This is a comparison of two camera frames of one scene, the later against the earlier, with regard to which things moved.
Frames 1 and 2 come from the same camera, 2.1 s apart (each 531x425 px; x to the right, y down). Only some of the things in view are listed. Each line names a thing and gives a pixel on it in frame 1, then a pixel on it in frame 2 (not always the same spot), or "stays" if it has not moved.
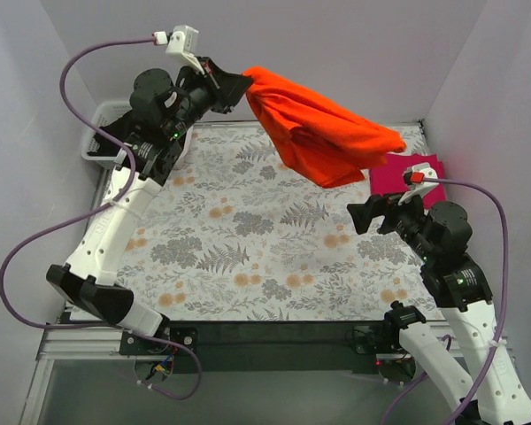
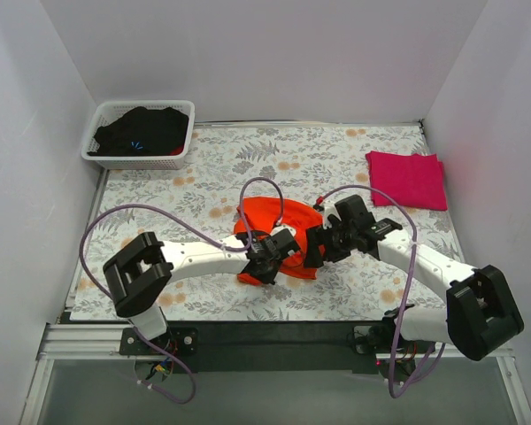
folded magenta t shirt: x=388 y=179 stays
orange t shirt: x=329 y=144 → x=262 y=214
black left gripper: x=218 y=88 → x=266 y=270
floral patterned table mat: x=233 y=234 stays
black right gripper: x=384 y=214 → x=315 y=247
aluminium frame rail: x=97 y=343 stays
